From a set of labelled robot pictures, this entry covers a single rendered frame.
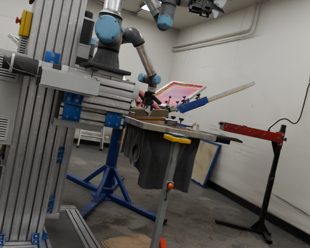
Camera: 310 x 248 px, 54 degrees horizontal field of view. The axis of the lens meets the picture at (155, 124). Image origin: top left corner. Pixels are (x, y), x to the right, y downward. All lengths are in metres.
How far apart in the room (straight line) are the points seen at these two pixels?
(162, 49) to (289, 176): 4.38
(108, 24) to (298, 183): 3.02
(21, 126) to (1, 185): 0.34
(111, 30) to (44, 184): 0.92
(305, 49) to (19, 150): 3.49
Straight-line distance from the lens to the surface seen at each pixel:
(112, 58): 1.62
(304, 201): 3.87
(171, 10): 1.56
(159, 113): 2.69
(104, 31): 1.50
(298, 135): 3.98
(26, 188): 1.82
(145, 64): 2.42
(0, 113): 1.68
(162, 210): 1.96
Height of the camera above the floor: 1.10
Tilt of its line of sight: 3 degrees down
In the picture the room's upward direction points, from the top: 12 degrees clockwise
